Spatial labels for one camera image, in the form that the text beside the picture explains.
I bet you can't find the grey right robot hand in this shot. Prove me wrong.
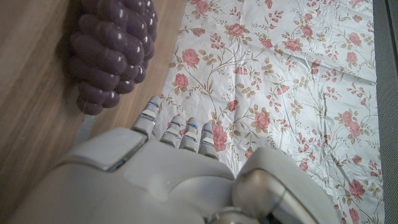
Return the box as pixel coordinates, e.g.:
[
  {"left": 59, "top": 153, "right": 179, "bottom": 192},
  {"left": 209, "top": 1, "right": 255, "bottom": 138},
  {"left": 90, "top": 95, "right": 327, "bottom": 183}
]
[{"left": 6, "top": 95, "right": 341, "bottom": 224}]

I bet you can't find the purple toy grape cluster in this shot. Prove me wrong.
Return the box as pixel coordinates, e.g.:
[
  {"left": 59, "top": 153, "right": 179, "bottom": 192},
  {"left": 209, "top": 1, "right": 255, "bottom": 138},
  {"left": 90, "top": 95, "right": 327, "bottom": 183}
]
[{"left": 68, "top": 0, "right": 159, "bottom": 116}]

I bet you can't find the floral print backdrop curtain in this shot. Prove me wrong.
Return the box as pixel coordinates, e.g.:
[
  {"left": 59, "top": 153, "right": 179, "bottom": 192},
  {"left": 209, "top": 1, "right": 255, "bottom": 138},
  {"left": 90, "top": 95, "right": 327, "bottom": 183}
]
[{"left": 154, "top": 0, "right": 386, "bottom": 224}]

